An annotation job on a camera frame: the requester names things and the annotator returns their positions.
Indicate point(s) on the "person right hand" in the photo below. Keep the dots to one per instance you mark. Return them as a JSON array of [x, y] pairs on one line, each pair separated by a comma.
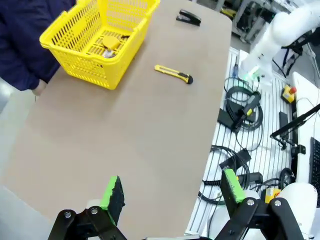
[[39, 88]]

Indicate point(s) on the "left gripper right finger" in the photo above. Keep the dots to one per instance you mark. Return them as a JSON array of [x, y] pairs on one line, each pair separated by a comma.
[[231, 187]]

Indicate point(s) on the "person in purple jacket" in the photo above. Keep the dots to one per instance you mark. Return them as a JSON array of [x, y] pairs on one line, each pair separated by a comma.
[[25, 20]]

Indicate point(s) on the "yellow plastic shopping basket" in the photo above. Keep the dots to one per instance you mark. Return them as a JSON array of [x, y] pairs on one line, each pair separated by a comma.
[[82, 65]]

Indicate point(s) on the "white workstation desk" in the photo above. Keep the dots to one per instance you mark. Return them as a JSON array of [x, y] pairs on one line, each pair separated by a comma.
[[303, 100]]

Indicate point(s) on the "yellow utility knife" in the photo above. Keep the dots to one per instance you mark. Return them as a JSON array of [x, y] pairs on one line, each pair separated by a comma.
[[172, 72]]

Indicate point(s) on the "black handheld controller yellow label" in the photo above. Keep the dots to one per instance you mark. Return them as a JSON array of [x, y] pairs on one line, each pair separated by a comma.
[[248, 107]]

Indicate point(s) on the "yellow tape measure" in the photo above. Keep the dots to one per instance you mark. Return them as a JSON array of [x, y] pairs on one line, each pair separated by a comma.
[[111, 42]]

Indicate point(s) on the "white slatted robot platform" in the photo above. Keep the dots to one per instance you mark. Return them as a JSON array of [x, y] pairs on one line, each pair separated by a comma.
[[265, 155]]

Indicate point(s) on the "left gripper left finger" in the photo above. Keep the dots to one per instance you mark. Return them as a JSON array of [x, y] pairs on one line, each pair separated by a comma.
[[115, 197]]

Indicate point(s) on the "black keyboard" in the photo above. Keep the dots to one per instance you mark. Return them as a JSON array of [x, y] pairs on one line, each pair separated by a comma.
[[315, 160]]

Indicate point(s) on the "black power brick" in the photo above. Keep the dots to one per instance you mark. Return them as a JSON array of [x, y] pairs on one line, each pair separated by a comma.
[[225, 118]]

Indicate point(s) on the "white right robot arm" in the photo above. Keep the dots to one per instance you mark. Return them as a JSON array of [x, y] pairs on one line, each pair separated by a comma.
[[282, 27]]

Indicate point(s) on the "yellow emergency stop box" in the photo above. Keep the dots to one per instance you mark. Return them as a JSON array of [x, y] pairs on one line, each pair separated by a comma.
[[271, 195]]

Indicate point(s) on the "person right forearm purple sleeve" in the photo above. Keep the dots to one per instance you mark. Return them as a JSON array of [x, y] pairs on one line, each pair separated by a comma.
[[25, 70]]

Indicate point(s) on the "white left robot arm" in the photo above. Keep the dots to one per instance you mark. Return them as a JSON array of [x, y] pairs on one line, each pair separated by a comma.
[[300, 195]]

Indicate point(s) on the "black stapler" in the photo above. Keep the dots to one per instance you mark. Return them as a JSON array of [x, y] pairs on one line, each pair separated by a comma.
[[188, 17]]

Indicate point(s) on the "yellow emergency stop red button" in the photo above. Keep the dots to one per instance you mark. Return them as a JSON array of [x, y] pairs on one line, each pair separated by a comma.
[[287, 95]]

